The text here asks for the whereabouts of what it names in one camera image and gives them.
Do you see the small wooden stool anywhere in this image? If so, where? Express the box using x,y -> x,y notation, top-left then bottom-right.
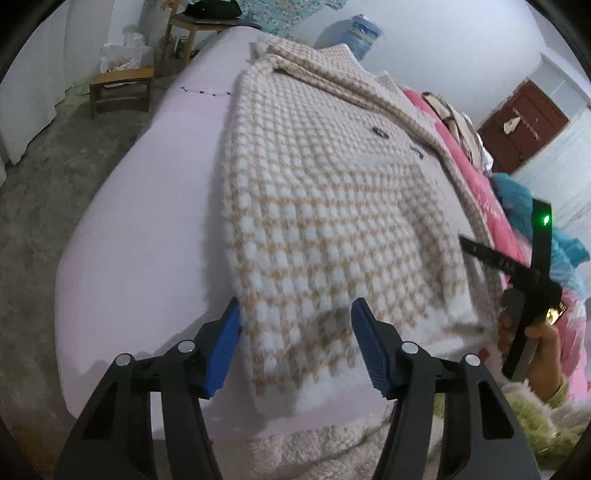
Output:
89,66 -> 155,118

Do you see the beige white houndstooth knit coat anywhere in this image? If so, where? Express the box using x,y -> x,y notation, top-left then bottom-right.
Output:
221,34 -> 509,418

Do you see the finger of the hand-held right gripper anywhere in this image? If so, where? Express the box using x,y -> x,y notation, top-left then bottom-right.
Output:
458,234 -> 533,278

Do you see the wooden chair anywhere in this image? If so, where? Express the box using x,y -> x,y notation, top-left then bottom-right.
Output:
157,11 -> 259,70

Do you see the beige clothes pile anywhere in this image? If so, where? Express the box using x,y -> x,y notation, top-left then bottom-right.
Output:
422,91 -> 495,174

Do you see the black bag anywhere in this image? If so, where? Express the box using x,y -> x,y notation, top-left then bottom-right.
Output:
185,0 -> 243,20

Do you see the brown wooden door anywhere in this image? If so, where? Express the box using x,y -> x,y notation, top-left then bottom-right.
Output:
478,79 -> 570,176

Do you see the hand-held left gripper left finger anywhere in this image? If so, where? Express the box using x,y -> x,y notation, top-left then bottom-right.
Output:
53,296 -> 243,480

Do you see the red floral blanket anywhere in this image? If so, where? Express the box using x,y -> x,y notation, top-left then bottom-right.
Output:
402,88 -> 591,402

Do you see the white plastic bag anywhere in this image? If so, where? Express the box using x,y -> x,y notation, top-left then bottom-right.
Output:
99,31 -> 155,73

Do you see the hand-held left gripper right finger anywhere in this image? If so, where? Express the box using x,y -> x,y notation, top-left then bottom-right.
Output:
350,298 -> 541,480

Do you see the teal floral hanging cloth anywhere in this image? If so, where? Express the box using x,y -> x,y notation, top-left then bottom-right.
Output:
148,0 -> 349,40

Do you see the person's right hand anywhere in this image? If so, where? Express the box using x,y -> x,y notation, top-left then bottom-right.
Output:
496,311 -> 570,403

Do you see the blue water bottle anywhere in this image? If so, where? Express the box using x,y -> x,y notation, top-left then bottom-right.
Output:
342,14 -> 385,61

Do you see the person's right forearm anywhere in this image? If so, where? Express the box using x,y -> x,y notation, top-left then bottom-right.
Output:
501,376 -> 589,469

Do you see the white curtain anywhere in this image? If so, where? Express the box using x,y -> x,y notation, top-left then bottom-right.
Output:
0,0 -> 79,185

